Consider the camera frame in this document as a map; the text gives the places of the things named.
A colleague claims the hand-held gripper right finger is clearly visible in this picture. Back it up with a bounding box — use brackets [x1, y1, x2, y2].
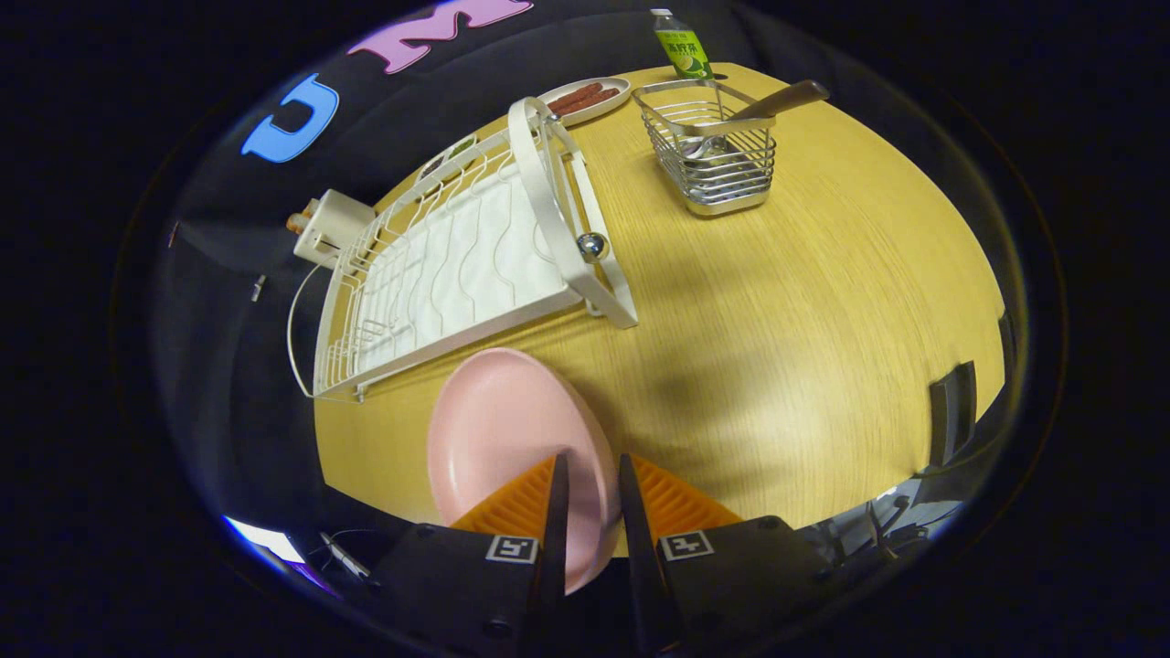
[618, 452, 837, 657]

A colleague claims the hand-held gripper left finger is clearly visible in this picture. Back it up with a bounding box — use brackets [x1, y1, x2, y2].
[366, 453, 571, 658]

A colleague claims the pink plate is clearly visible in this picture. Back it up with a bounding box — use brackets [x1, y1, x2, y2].
[426, 347, 624, 595]

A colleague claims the white wire dish rack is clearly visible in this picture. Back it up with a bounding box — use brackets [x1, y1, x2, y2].
[287, 96, 639, 403]

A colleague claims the metal wire basket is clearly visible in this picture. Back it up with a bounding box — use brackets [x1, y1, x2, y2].
[632, 79, 778, 217]

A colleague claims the metal spoon with wooden handle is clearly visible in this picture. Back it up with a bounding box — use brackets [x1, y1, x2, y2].
[681, 80, 831, 161]

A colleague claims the white plate with meat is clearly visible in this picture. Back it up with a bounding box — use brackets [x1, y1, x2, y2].
[535, 77, 632, 127]

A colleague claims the computer monitor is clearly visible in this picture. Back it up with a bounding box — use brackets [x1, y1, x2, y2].
[222, 516, 339, 595]

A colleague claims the white toaster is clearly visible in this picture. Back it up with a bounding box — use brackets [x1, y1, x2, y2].
[292, 189, 376, 271]

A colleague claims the red-brown meat piece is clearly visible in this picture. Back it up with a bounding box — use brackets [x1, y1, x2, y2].
[558, 89, 622, 117]
[547, 82, 606, 111]

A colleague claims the green drink bottle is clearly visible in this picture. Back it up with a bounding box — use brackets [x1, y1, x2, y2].
[651, 8, 716, 81]

